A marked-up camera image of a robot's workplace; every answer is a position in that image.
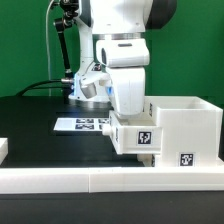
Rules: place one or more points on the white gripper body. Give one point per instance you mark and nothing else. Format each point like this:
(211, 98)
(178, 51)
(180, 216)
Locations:
(128, 89)

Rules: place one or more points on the white drawer box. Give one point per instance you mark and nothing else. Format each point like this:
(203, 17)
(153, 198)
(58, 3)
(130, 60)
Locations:
(133, 136)
(149, 160)

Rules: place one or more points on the white drawer cabinet frame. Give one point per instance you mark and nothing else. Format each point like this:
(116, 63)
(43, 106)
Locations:
(191, 129)

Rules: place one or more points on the white front drawer box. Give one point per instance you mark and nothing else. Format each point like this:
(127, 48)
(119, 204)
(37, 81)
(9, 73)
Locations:
(149, 160)

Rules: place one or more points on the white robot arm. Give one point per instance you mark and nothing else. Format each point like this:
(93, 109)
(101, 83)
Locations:
(113, 51)

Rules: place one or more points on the paper marker sheet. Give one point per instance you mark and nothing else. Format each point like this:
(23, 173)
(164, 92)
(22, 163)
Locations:
(80, 124)

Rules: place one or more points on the white left fence block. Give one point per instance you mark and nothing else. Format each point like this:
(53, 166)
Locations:
(3, 149)

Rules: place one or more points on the white front fence rail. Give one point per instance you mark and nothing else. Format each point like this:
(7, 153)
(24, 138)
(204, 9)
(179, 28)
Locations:
(92, 180)

